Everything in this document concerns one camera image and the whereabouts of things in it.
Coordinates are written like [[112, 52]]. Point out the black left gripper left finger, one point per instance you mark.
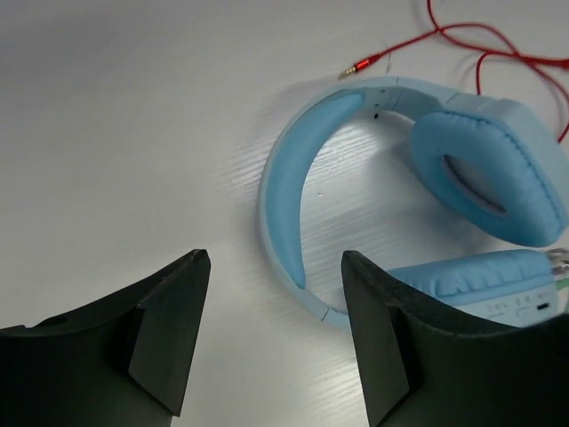
[[123, 360]]

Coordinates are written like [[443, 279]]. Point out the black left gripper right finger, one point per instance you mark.
[[424, 363]]

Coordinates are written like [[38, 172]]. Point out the light blue headphones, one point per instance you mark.
[[490, 160]]

